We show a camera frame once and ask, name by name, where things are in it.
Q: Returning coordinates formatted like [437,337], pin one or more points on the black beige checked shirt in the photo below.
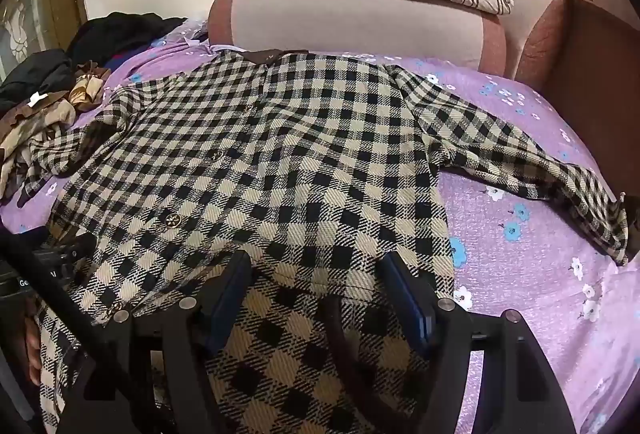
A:
[280,154]

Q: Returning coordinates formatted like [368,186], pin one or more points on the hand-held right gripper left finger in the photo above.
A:
[227,309]

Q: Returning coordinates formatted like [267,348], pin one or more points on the brown beige patterned garment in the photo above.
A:
[47,114]

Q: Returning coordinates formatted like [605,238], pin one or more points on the white cloth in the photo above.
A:
[220,47]

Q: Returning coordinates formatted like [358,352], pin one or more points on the black garment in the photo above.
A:
[120,32]

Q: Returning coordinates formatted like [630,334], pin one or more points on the person's left hand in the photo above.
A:
[33,349]

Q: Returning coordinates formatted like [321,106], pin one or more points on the purple floral bed sheet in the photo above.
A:
[525,274]

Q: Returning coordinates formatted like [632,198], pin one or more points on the brown sofa armrest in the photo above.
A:
[585,49]

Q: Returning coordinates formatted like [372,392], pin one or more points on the black jacket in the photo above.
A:
[35,77]

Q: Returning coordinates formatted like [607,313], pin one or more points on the ornate glass door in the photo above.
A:
[30,14]

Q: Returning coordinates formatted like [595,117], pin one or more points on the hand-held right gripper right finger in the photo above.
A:
[407,304]

